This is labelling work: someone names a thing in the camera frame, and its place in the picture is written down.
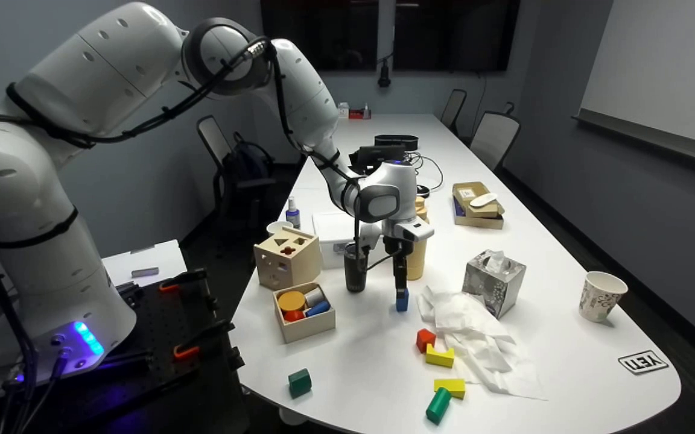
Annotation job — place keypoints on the pale grey block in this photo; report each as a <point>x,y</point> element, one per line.
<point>315,296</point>

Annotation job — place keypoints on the black wall hanging device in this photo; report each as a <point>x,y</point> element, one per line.
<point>384,74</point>

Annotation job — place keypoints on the yellow block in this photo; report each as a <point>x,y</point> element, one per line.
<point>439,357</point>
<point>449,390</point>

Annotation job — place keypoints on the long green block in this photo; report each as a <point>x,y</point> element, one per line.
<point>438,409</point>

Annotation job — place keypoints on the black robot stand cart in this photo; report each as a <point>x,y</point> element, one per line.
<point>175,354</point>

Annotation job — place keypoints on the white paper sheet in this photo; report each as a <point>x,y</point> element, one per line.
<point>143,259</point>

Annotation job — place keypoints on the wooden shape sorter box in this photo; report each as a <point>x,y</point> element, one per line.
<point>287,261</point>

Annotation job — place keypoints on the grey marbled tissue box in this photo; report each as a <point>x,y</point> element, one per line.
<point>493,282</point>

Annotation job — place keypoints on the white crumpled tissue paper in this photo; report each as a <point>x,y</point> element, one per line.
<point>477,338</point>

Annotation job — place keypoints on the black round puck speaker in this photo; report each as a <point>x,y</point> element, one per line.
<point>423,192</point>

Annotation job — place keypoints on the wooden tray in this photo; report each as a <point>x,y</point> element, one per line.
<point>308,326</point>

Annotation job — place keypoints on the dark green block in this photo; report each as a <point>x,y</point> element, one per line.
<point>301,384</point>

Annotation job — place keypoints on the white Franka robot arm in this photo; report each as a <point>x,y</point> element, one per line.
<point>58,161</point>

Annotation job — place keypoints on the small white bottle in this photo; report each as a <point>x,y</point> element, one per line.
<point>341,113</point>

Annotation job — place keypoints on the red block in tray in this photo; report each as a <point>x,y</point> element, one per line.
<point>293,317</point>

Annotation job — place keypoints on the grey conference chair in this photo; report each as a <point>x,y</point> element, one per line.
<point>214,138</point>
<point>454,109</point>
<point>493,142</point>

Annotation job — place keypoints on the black tumbler cup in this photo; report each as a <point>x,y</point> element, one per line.
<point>356,274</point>

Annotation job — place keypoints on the TRI logo sticker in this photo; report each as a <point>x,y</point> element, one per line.
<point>642,364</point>

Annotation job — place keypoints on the white wall whiteboard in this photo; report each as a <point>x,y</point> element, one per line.
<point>670,65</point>

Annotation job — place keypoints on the dark window pane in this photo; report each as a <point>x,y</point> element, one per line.
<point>339,37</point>
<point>458,37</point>

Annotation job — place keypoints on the small red box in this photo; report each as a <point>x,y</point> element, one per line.
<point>361,115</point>

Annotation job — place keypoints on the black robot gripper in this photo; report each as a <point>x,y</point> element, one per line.
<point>395,242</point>

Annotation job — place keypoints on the blue block in tray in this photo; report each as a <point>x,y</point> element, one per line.
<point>320,307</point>

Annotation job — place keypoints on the grey whiteboard tray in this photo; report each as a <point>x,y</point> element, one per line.
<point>653,138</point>

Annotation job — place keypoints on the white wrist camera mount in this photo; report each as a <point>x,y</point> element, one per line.
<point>415,230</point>

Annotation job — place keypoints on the small blue block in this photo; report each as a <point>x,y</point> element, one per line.
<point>401,303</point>

